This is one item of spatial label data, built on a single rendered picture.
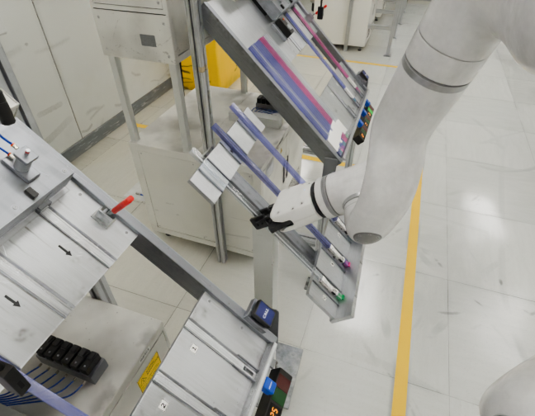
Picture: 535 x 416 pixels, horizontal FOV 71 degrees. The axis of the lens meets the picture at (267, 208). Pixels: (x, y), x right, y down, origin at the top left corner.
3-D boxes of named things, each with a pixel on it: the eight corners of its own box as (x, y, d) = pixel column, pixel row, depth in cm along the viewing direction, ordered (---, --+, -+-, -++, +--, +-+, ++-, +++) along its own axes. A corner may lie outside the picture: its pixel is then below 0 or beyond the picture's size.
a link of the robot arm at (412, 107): (494, 134, 41) (384, 252, 66) (466, 48, 50) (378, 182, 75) (416, 120, 40) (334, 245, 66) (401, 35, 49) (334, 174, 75)
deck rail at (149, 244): (261, 342, 88) (277, 337, 84) (258, 350, 87) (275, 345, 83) (-3, 125, 71) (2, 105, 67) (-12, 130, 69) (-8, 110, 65)
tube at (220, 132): (346, 264, 101) (349, 262, 100) (345, 267, 100) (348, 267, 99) (212, 125, 85) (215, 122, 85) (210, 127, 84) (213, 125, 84)
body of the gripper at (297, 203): (322, 168, 76) (277, 185, 82) (311, 199, 68) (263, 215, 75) (338, 196, 79) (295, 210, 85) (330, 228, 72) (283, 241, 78)
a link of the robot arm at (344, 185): (347, 226, 72) (346, 188, 77) (414, 208, 65) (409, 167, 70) (324, 205, 67) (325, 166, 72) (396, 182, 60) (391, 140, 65)
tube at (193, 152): (339, 296, 93) (343, 295, 92) (338, 300, 92) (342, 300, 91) (191, 148, 77) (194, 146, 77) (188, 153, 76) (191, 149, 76)
